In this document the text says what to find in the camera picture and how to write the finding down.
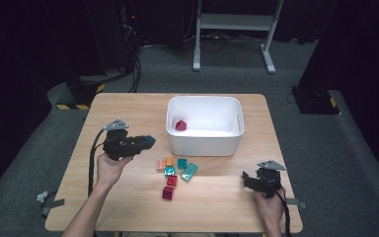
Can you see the dark magenta sloped toy brick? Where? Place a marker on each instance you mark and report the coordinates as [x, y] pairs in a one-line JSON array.
[[181, 125]]

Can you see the white plastic bin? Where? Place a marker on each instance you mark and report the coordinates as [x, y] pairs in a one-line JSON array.
[[205, 143]]

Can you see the small orange toy brick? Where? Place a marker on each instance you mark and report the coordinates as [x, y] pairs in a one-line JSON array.
[[169, 161]]

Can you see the teal square toy brick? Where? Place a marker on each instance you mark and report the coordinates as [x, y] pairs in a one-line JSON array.
[[182, 163]]

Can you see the white metal stand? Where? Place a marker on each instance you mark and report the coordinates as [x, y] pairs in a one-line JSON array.
[[235, 22]]

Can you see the red square toy brick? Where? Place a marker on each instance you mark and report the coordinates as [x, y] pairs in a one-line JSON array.
[[172, 180]]

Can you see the black stand base striped edge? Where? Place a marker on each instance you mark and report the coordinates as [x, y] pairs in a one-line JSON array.
[[79, 94]]

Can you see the dark grey tape strip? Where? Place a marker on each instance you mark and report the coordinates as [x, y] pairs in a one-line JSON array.
[[296, 202], [53, 204]]

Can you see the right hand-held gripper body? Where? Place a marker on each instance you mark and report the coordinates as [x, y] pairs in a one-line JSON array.
[[269, 180]]

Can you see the pink square toy brick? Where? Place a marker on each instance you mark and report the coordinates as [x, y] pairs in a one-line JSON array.
[[160, 165]]

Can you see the person's right hand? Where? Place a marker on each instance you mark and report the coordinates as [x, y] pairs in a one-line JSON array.
[[271, 208]]

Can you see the shiny cyan toy brick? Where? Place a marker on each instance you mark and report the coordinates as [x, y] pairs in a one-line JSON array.
[[169, 171]]

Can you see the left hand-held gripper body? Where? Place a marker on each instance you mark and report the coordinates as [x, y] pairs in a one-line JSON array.
[[118, 146]]

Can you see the person's left hand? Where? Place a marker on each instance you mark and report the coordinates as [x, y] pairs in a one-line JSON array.
[[112, 171]]

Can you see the magenta cube toy brick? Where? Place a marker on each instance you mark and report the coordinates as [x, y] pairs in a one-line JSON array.
[[168, 193]]

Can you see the long teal toy brick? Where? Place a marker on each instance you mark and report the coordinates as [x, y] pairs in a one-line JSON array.
[[189, 172]]

